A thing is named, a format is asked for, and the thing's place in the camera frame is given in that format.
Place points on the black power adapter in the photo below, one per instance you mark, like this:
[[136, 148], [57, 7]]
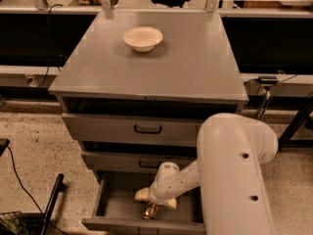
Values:
[[267, 80]]

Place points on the top grey drawer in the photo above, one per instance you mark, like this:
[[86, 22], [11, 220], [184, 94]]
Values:
[[119, 129]]

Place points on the grey drawer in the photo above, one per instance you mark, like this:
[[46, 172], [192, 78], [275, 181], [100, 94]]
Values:
[[117, 213], [122, 162], [119, 129]]

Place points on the middle grey drawer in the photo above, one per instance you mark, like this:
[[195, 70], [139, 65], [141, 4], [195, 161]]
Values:
[[122, 162]]

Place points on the white bowl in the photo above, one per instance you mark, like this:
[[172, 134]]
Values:
[[142, 38]]

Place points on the black middle drawer handle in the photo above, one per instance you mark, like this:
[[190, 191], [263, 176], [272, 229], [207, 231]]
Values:
[[146, 165]]

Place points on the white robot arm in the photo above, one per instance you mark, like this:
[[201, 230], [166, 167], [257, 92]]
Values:
[[230, 151]]

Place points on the black frame leg right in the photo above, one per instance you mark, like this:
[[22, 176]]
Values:
[[302, 118]]

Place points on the black stand leg left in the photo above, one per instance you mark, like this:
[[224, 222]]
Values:
[[59, 186]]

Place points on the grey drawer cabinet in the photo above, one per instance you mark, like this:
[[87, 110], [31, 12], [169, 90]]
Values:
[[191, 74]]

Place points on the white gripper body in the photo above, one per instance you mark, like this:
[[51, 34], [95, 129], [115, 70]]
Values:
[[158, 193]]

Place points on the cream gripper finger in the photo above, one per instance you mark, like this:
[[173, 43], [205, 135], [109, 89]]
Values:
[[143, 194], [171, 203]]

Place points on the wire basket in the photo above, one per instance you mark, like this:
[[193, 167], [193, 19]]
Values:
[[11, 223]]

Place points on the black drawer handle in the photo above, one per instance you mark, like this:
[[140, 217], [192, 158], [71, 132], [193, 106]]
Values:
[[155, 130], [146, 165]]

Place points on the black top drawer handle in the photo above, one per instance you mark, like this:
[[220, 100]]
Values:
[[155, 130]]

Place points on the bottom grey drawer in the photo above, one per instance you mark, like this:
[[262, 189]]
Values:
[[117, 213]]

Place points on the orange can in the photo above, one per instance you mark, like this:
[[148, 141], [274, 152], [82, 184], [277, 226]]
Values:
[[150, 211]]

